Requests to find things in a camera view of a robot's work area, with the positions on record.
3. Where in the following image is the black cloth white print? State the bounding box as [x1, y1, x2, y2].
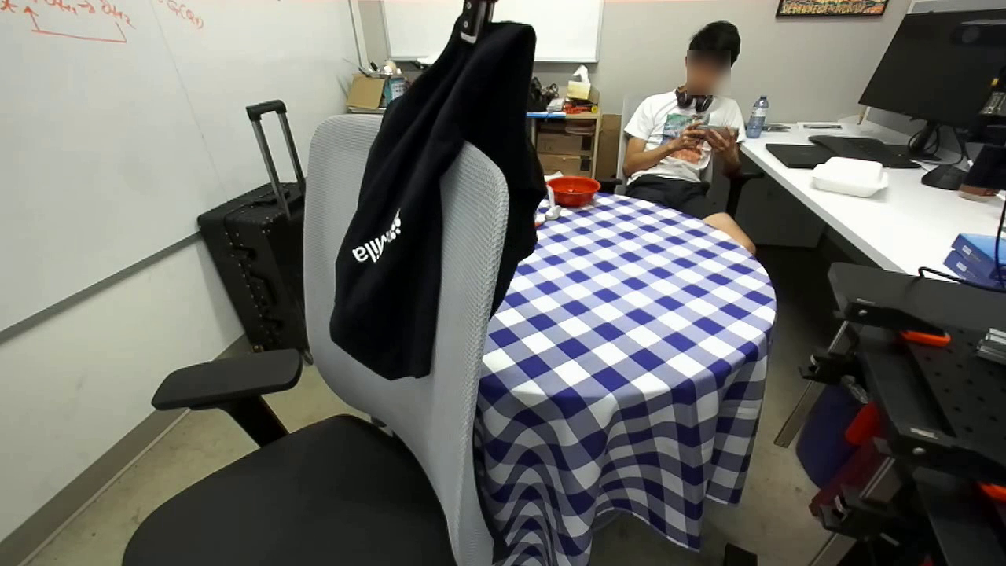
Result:
[327, 18, 549, 382]

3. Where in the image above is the blue white checkered tablecloth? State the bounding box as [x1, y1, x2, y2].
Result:
[470, 191, 779, 566]

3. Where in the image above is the clear water bottle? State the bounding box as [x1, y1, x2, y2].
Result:
[744, 90, 769, 141]

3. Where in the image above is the large wall whiteboard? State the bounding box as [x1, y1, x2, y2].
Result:
[0, 0, 365, 343]

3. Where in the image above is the seated person white shirt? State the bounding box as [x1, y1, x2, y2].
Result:
[615, 18, 759, 254]

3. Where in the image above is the cardboard box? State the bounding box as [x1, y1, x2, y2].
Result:
[343, 72, 390, 116]

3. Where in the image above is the blue box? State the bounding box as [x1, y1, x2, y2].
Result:
[941, 229, 1006, 291]

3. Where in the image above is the black keyboard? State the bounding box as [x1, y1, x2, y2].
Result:
[808, 131, 925, 171]

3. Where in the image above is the red bowl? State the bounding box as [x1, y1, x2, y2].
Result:
[546, 172, 602, 210]

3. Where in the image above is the black rolling suitcase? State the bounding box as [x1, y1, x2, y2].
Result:
[195, 96, 310, 356]

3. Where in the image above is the black equipment cart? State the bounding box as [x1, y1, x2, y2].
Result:
[803, 261, 1006, 566]

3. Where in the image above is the black computer mouse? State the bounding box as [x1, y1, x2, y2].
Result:
[921, 159, 970, 191]

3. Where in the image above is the framed picture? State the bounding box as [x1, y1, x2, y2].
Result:
[772, 0, 893, 21]

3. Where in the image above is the white plastic container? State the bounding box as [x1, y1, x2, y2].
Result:
[808, 153, 893, 200]

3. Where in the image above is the wooden shelf unit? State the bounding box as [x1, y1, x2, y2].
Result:
[524, 104, 605, 182]

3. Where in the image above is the black computer monitor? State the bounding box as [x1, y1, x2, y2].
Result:
[859, 10, 1006, 135]

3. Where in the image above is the white desk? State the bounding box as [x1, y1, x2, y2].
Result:
[734, 119, 1006, 280]

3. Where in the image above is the grey black office chair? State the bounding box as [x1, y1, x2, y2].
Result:
[122, 110, 515, 566]

